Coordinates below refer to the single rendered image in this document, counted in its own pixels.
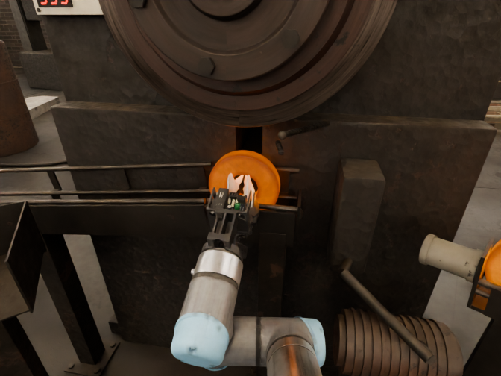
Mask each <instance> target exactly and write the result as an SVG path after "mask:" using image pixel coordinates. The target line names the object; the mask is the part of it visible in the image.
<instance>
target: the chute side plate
mask: <svg viewBox="0 0 501 376"><path fill-rule="evenodd" d="M29 207H30V209H31V212H32V214H33V216H34V219H35V222H36V224H37V226H38V227H40V230H41V232H42V234H71V235H111V236H188V237H208V233H209V232H212V231H211V227H210V224H209V219H208V215H207V213H206V210H205V206H204V204H74V205H29ZM295 214H296V213H289V212H280V211H273V210H259V218H258V220H257V226H254V225H253V227H252V229H251V230H252V234H251V235H249V236H247V239H240V241H245V242H259V232H267V233H274V234H286V246H291V247H292V246H293V240H294V224H295Z"/></svg>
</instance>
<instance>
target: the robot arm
mask: <svg viewBox="0 0 501 376"><path fill-rule="evenodd" d="M243 184H244V187H243ZM242 187H243V189H242V190H243V195H240V189H241V188H242ZM212 197H213V201H212V205H211V206H210V203H211V200H212ZM206 210H207V215H208V219H209V224H210V227H211V231H212V232H209V233H208V237H207V242H206V243H205V244H204V246H203V248H202V251H201V253H200V255H199V257H198V261H197V264H196V267H195V269H192V270H191V274H192V275H193V276H192V279H191V282H190V285H189V288H188V291H187V294H186V298H185V301H184V303H183V307H182V310H181V312H180V317H179V319H178V320H177V323H176V325H175V327H174V337H173V340H172V344H171V352H172V354H173V356H174V357H175V358H177V359H179V360H180V361H182V362H185V363H188V364H190V365H193V366H200V367H204V368H205V369H208V370H210V371H219V370H222V369H225V368H226V367H228V366H267V376H322V374H321V370H320V367H322V365H323V364H324V361H325V354H326V347H325V338H324V331H323V328H322V325H321V323H320V322H319V321H318V320H317V319H308V318H302V317H300V316H295V317H294V318H289V317H257V316H233V312H234V308H235V304H236V297H237V293H238V289H239V284H240V280H241V276H242V269H243V263H242V262H243V259H246V257H247V251H248V247H247V246H245V245H243V244H242V243H239V241H240V239H247V236H249V235H251V234H252V230H251V229H252V227H253V225H254V226H257V220H258V218H259V203H258V201H257V200H256V194H255V190H254V188H253V184H252V182H251V179H250V175H248V176H247V175H241V176H239V177H238V178H237V179H235V180H234V177H233V175H232V173H230V174H229V175H228V179H227V188H226V189H225V188H219V190H218V192H216V191H215V187H213V189H212V193H211V196H210V198H209V202H208V205H207V208H206Z"/></svg>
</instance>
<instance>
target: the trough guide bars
mask: <svg viewBox="0 0 501 376"><path fill-rule="evenodd" d="M478 285H480V286H483V287H485V288H487V289H491V292H489V291H486V290H483V289H480V288H479V287H477V288H476V291H475V294H477V295H480V296H482V297H484V298H487V299H488V302H487V304H486V307H485V311H484V314H483V315H485V316H488V317H490V318H492V319H495V320H497V321H498V322H499V321H500V318H501V286H500V285H498V284H495V283H492V282H490V281H487V280H484V279H481V278H480V279H479V282H478Z"/></svg>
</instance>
